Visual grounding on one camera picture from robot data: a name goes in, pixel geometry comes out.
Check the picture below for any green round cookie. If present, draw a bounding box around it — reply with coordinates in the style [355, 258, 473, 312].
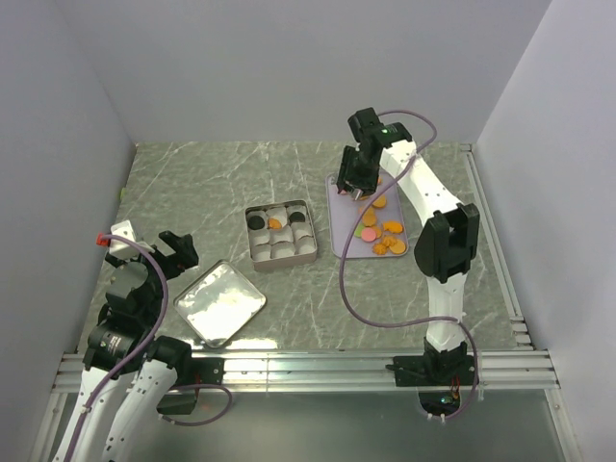
[353, 223, 365, 238]

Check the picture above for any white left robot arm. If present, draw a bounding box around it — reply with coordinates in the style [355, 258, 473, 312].
[54, 230, 199, 461]

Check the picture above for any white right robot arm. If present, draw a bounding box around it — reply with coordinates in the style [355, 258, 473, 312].
[336, 107, 480, 384]

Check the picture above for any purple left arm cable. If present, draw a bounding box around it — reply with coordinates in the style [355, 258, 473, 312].
[62, 235, 169, 462]

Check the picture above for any orange flower cookie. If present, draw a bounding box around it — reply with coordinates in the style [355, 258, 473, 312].
[381, 234, 398, 247]
[372, 243, 388, 255]

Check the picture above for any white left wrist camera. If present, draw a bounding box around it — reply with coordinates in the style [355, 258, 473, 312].
[96, 220, 140, 260]

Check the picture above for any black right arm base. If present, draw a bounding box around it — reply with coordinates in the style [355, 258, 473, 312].
[385, 353, 476, 420]

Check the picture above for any pink round cookie lower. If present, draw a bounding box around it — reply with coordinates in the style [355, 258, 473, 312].
[361, 227, 378, 243]

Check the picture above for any square cookie tin box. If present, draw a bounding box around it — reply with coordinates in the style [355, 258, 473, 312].
[244, 199, 318, 272]

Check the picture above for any aluminium mounting rail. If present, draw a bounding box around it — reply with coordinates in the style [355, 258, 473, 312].
[52, 349, 562, 392]

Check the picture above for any plain orange round cookie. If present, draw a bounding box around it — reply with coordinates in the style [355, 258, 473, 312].
[361, 212, 377, 226]

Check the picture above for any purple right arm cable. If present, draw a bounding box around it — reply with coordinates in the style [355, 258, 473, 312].
[339, 109, 482, 422]

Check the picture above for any lavender plastic tray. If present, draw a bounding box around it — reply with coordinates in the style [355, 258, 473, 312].
[325, 174, 408, 259]

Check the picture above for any black round cookie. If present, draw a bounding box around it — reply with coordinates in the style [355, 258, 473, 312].
[289, 211, 306, 223]
[246, 216, 266, 231]

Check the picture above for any orange fish cookie lower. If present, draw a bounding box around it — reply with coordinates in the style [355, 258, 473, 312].
[382, 220, 404, 234]

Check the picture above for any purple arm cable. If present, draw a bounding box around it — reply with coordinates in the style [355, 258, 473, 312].
[62, 235, 169, 462]
[339, 109, 482, 422]

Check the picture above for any orange dotted round cookie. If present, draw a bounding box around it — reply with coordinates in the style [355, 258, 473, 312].
[389, 240, 407, 255]

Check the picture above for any silver tin lid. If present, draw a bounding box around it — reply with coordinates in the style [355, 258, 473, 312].
[173, 260, 267, 348]

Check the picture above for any orange round biscuit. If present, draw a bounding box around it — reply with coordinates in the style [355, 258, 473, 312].
[372, 195, 388, 209]

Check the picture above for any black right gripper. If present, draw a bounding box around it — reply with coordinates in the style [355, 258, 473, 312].
[336, 146, 380, 200]

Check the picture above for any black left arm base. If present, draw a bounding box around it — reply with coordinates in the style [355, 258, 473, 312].
[157, 357, 224, 416]

